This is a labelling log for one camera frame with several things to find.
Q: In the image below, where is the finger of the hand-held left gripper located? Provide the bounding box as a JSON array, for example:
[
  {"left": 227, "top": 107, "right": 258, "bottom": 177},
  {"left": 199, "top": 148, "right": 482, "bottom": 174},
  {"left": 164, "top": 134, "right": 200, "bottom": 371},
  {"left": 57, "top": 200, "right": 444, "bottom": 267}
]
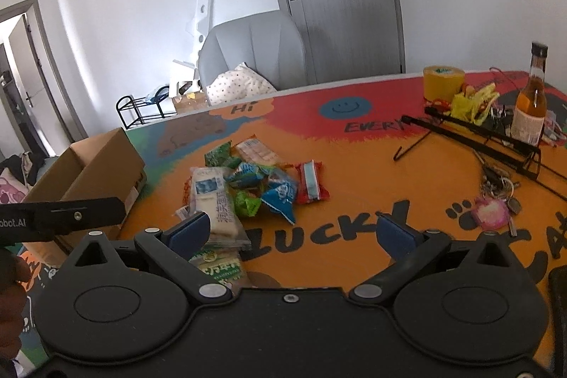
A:
[{"left": 33, "top": 196, "right": 125, "bottom": 235}]

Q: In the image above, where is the white dotted pillow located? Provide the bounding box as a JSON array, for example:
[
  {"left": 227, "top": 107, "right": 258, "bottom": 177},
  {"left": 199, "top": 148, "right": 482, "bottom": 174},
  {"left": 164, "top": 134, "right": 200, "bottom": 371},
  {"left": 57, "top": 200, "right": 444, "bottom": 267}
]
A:
[{"left": 207, "top": 63, "right": 278, "bottom": 106}]

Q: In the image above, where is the white perforated board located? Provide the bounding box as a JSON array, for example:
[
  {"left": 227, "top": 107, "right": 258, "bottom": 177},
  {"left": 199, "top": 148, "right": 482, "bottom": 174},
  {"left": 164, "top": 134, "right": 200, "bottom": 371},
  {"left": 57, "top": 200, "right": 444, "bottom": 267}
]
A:
[{"left": 170, "top": 0, "right": 214, "bottom": 95}]

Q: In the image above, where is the black rectangular object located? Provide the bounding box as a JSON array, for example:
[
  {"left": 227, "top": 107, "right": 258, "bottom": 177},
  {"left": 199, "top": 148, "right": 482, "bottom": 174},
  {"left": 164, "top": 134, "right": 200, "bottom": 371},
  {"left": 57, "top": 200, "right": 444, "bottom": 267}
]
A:
[{"left": 548, "top": 267, "right": 567, "bottom": 357}]

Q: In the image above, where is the colourful printed table mat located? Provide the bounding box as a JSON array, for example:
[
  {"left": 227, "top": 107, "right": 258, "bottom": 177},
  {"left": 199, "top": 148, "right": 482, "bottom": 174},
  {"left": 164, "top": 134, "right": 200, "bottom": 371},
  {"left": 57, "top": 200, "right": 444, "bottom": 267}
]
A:
[{"left": 13, "top": 70, "right": 567, "bottom": 365}]

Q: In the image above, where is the yellow tape roll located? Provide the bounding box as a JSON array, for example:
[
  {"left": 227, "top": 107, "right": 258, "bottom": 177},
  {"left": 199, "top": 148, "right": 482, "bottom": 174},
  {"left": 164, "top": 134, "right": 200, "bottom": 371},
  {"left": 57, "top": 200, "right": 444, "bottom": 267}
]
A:
[{"left": 423, "top": 66, "right": 467, "bottom": 102}]

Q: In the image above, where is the yellow plastic bag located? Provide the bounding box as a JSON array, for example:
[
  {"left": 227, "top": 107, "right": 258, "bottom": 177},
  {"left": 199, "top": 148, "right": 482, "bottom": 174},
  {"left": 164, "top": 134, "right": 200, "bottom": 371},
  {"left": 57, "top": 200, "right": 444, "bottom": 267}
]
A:
[{"left": 449, "top": 88, "right": 499, "bottom": 124}]

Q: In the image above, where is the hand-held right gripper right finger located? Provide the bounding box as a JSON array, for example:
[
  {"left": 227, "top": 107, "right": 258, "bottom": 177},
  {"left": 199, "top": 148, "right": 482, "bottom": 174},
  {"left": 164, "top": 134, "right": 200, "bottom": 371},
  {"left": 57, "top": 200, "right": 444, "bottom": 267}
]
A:
[{"left": 350, "top": 213, "right": 528, "bottom": 304}]

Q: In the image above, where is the grey room door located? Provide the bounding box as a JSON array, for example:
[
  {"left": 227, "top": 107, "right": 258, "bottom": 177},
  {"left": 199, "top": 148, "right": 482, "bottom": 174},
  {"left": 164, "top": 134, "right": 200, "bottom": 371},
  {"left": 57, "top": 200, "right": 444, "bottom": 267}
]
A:
[{"left": 259, "top": 0, "right": 406, "bottom": 86}]

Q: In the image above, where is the white and green snack packet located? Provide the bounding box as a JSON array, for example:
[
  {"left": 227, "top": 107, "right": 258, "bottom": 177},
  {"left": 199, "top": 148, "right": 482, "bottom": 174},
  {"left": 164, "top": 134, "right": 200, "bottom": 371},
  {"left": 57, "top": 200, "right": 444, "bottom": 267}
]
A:
[{"left": 188, "top": 249, "right": 247, "bottom": 286}]

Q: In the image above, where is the glass bottle of orange drink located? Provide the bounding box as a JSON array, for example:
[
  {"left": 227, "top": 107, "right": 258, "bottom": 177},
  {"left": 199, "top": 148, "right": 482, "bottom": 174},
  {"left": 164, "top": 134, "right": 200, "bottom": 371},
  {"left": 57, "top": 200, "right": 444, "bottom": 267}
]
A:
[{"left": 510, "top": 42, "right": 549, "bottom": 147}]

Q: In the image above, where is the dark clothing pile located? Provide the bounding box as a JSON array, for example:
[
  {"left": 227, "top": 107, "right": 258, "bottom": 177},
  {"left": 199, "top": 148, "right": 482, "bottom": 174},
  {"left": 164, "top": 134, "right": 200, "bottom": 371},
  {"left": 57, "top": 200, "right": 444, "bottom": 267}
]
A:
[{"left": 0, "top": 153, "right": 46, "bottom": 189}]

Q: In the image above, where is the long white cracker packet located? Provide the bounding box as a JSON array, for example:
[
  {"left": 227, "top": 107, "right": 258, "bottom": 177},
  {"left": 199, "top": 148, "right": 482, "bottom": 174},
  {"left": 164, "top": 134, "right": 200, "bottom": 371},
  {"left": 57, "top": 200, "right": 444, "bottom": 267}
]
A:
[{"left": 190, "top": 166, "right": 252, "bottom": 250}]

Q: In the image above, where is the person's left hand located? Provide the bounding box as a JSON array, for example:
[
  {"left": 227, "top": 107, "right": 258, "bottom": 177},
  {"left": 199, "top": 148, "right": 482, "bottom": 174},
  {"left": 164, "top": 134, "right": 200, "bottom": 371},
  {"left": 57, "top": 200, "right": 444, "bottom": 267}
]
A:
[{"left": 0, "top": 258, "right": 33, "bottom": 363}]

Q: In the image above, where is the dark green snack packet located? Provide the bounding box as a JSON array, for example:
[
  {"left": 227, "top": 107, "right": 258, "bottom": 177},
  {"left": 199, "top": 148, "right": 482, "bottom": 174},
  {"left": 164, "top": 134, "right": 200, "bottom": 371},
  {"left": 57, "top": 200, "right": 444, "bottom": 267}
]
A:
[{"left": 204, "top": 142, "right": 242, "bottom": 169}]

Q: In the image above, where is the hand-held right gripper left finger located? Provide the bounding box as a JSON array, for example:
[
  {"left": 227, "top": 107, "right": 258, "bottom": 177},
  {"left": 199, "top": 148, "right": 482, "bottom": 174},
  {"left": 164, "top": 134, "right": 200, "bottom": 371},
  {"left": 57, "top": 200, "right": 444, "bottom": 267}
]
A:
[{"left": 64, "top": 212, "right": 233, "bottom": 303}]

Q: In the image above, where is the brown cardboard box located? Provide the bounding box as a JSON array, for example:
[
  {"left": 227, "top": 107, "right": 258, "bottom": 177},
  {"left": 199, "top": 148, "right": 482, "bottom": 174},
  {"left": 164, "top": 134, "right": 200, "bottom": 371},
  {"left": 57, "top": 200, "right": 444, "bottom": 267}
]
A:
[{"left": 22, "top": 128, "right": 148, "bottom": 255}]

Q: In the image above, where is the blue triangular snack packet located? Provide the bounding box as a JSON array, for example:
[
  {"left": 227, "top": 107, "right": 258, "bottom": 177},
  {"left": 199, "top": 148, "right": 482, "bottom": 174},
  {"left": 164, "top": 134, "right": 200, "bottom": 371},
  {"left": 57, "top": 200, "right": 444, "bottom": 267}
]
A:
[{"left": 260, "top": 176, "right": 298, "bottom": 225}]

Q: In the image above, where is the black wire rack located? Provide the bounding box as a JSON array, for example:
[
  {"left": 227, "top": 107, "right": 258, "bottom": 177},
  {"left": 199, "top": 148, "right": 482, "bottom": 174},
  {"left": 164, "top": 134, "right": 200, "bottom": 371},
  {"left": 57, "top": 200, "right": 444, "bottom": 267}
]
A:
[{"left": 393, "top": 106, "right": 567, "bottom": 202}]

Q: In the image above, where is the red and blue snack packet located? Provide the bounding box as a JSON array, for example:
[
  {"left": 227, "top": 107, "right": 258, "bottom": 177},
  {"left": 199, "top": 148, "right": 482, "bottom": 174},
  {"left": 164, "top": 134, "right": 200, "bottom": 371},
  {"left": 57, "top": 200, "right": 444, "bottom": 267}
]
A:
[{"left": 293, "top": 160, "right": 331, "bottom": 205}]

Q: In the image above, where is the grey upholstered chair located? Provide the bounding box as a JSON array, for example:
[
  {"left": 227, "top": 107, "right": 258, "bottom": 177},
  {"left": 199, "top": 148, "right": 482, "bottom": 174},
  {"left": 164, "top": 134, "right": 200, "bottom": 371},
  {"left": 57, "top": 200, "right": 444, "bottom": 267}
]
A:
[{"left": 197, "top": 10, "right": 309, "bottom": 93}]

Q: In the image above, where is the bunch of keys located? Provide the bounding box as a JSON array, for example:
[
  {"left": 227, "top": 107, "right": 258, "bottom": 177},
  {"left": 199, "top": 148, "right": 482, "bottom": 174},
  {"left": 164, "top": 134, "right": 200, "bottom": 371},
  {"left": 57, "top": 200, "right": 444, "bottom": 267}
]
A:
[{"left": 475, "top": 163, "right": 524, "bottom": 238}]

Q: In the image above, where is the clear orange biscuit packet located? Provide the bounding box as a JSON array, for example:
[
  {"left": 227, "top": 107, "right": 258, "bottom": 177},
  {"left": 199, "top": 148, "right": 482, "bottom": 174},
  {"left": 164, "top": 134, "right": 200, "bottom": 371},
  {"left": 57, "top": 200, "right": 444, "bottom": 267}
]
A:
[{"left": 232, "top": 134, "right": 293, "bottom": 168}]

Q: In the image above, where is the blue and white bag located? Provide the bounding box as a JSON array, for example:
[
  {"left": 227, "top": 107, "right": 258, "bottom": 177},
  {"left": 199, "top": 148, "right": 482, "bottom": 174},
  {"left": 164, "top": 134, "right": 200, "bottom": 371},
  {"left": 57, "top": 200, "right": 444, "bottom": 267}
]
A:
[{"left": 145, "top": 86, "right": 172, "bottom": 105}]

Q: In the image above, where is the grey hallway door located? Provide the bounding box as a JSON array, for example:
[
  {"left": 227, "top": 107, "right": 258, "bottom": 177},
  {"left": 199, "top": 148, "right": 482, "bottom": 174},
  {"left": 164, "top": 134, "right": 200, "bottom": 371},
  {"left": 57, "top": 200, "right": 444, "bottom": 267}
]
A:
[{"left": 8, "top": 15, "right": 50, "bottom": 159}]

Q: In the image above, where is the green packet with red picture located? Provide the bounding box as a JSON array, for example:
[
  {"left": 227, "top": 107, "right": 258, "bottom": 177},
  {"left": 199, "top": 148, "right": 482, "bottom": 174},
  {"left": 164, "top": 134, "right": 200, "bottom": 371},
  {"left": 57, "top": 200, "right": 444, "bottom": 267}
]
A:
[{"left": 230, "top": 188, "right": 262, "bottom": 219}]

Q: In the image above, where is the small open cardboard box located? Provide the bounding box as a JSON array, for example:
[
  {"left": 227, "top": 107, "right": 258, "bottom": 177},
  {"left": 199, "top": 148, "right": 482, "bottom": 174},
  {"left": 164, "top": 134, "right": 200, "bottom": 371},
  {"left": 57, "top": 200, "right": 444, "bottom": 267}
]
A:
[{"left": 173, "top": 91, "right": 209, "bottom": 115}]

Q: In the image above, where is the pink printed bag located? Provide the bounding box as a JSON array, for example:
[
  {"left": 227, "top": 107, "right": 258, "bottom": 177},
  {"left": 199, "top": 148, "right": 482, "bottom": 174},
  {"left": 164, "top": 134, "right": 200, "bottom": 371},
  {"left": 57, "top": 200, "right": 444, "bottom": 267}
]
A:
[{"left": 0, "top": 176, "right": 28, "bottom": 204}]

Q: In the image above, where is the orange mesh snack packet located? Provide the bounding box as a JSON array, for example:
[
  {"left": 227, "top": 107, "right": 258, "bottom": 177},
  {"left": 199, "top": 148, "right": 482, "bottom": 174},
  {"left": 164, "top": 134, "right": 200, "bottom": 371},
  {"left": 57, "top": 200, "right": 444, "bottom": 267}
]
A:
[{"left": 183, "top": 176, "right": 198, "bottom": 207}]

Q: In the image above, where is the black metal shoe rack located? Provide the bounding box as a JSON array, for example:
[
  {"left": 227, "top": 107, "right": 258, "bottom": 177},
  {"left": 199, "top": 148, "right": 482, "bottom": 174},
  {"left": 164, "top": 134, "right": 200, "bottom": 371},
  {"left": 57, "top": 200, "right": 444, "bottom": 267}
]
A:
[{"left": 116, "top": 94, "right": 178, "bottom": 129}]

